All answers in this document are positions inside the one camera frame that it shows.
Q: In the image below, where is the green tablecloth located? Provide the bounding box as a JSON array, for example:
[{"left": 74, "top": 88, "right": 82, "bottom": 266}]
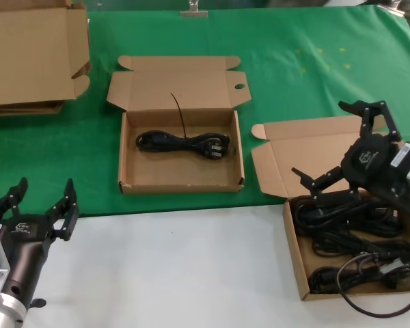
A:
[{"left": 0, "top": 6, "right": 410, "bottom": 219}]

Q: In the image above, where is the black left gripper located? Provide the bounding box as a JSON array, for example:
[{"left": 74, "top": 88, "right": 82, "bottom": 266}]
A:
[{"left": 0, "top": 177, "right": 81, "bottom": 309}]

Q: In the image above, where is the large open cardboard carton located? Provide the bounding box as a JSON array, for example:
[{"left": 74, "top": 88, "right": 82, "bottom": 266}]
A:
[{"left": 0, "top": 0, "right": 92, "bottom": 107}]

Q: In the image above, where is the flattened cardboard carton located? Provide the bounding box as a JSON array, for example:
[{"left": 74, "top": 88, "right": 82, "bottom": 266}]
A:
[{"left": 0, "top": 98, "right": 65, "bottom": 118}]

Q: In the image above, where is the cardboard mailer box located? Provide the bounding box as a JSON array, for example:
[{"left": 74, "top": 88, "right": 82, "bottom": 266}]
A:
[{"left": 251, "top": 114, "right": 410, "bottom": 302}]

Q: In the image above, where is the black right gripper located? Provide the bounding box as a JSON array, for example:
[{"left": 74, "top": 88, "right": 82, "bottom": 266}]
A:
[{"left": 291, "top": 100, "right": 410, "bottom": 206}]

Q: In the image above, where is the open cardboard box centre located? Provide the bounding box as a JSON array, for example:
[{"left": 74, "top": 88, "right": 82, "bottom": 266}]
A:
[{"left": 105, "top": 54, "right": 253, "bottom": 195}]

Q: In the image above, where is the metal table clamp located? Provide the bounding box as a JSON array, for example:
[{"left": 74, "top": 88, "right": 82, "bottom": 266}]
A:
[
  {"left": 379, "top": 1, "right": 406, "bottom": 16},
  {"left": 180, "top": 0, "right": 209, "bottom": 18}
]

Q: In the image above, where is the pile of black cables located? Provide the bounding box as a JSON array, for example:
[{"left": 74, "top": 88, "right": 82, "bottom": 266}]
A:
[{"left": 334, "top": 252, "right": 410, "bottom": 319}]

